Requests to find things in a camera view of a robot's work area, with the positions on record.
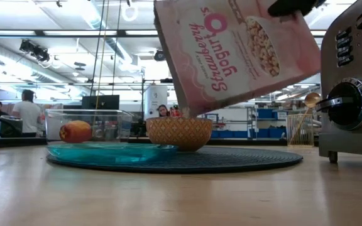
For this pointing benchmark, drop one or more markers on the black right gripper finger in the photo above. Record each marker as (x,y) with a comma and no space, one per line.
(294,7)

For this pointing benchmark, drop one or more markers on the pink strawberry yogurt cereal box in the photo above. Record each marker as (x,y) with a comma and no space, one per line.
(231,62)

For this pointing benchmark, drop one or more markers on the orange patterned bowl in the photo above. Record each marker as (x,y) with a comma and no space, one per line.
(179,133)

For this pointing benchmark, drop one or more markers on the teal glass plate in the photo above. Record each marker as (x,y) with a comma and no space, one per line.
(105,153)

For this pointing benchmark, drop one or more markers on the red orange apple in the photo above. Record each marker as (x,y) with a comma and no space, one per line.
(75,132)

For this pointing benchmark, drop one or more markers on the shelf with blue bins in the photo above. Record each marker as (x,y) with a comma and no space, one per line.
(266,113)

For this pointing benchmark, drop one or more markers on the black spotlight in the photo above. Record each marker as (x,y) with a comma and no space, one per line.
(159,56)
(38,51)

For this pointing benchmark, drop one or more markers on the dark round woven placemat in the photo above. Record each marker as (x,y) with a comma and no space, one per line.
(231,158)

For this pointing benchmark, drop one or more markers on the white cylinder tank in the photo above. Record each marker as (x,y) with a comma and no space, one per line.
(156,100)

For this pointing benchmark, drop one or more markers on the black monitor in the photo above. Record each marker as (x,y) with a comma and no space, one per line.
(100,102)

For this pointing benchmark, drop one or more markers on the clear plastic bin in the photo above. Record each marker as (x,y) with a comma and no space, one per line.
(112,125)

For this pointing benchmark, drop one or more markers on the black rack frame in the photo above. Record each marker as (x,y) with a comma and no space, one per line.
(156,80)

